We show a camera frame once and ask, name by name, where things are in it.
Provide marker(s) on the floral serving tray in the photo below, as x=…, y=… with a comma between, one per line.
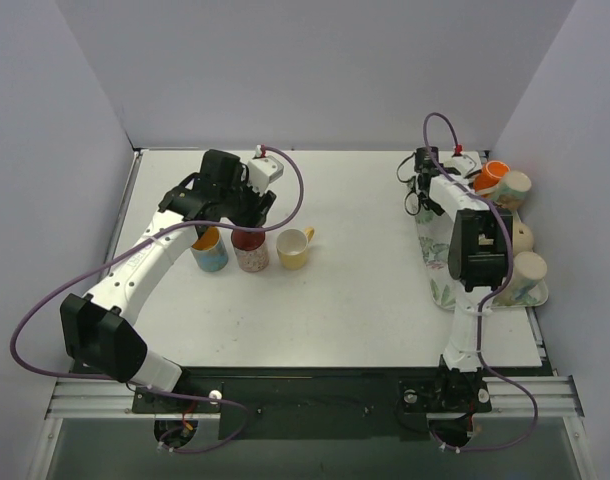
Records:
x=434, y=234

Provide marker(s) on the beige round mug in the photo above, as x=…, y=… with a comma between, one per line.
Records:
x=522, y=238

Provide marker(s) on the white coral pattern mug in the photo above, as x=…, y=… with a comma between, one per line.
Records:
x=511, y=191

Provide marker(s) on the orange mug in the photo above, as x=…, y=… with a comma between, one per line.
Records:
x=489, y=177

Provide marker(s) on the aluminium rail frame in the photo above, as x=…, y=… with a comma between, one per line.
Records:
x=555, y=396

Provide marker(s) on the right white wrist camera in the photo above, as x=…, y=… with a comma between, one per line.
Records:
x=462, y=163

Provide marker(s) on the pink ghost mug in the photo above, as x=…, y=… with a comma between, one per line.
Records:
x=251, y=250

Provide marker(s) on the yellow mug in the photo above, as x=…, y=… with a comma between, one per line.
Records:
x=292, y=247

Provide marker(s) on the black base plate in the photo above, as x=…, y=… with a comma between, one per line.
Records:
x=316, y=403

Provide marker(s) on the cream floral mug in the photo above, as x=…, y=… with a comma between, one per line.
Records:
x=529, y=269

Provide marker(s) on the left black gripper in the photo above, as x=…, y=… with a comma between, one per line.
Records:
x=257, y=211

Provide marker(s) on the blue butterfly mug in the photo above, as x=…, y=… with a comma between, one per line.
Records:
x=210, y=252

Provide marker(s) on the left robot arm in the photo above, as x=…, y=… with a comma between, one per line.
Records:
x=99, y=328

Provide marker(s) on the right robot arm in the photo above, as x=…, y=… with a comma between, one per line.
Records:
x=467, y=239

